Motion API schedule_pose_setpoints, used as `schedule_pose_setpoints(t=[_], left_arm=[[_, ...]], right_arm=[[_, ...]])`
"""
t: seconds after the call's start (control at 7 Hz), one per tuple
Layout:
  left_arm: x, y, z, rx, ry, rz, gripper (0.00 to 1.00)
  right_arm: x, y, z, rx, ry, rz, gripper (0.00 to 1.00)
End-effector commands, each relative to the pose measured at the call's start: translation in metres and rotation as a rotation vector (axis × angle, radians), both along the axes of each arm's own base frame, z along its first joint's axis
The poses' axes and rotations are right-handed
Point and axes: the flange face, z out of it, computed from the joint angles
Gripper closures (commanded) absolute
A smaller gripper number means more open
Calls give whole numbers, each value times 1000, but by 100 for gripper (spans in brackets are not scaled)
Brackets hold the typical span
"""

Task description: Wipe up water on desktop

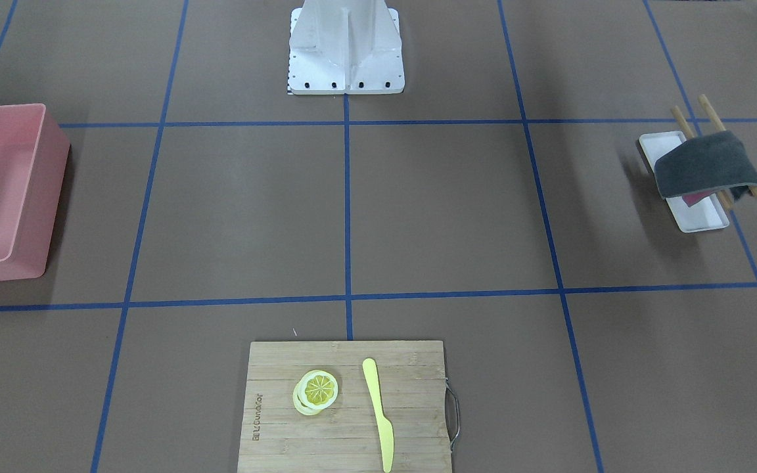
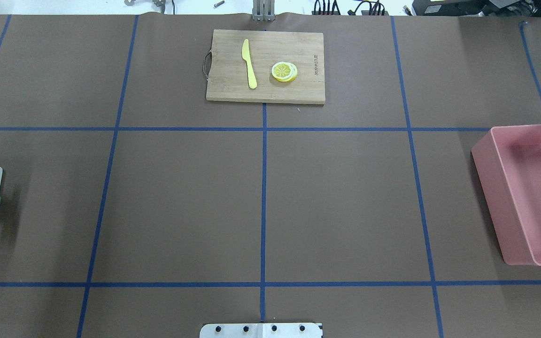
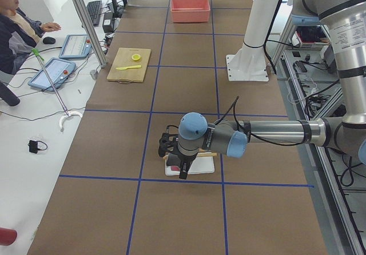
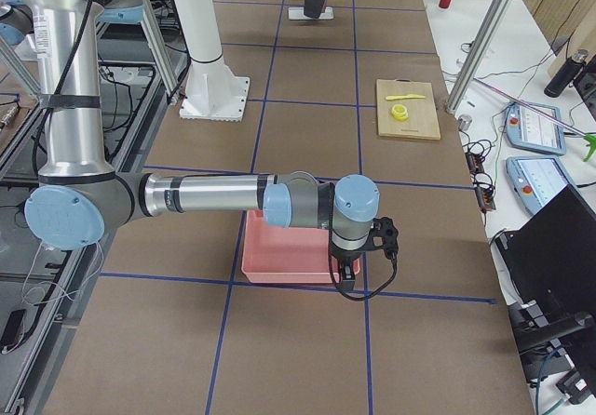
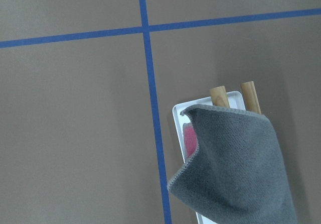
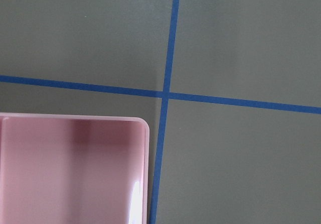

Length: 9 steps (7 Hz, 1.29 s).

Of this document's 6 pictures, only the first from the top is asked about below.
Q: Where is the pink cloth under rack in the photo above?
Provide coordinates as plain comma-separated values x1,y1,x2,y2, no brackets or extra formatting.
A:
681,191,714,208

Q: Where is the yellow lemon slice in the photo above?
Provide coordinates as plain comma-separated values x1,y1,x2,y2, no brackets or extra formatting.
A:
292,369,339,416

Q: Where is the yellow plastic knife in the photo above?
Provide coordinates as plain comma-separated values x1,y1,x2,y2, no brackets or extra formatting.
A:
361,357,396,472

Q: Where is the white rectangular tray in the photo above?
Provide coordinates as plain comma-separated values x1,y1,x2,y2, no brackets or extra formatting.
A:
637,131,729,233

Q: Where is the grey cleaning cloth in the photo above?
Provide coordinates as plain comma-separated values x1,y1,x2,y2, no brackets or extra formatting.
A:
654,131,757,206

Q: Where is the pink plastic bin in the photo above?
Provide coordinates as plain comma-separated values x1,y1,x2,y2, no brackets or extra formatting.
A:
0,104,71,281

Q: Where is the metal cutting board handle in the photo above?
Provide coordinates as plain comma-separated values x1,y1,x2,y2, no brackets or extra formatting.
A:
445,378,462,455

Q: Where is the bamboo cutting board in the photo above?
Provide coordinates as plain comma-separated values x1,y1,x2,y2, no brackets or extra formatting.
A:
237,340,453,472

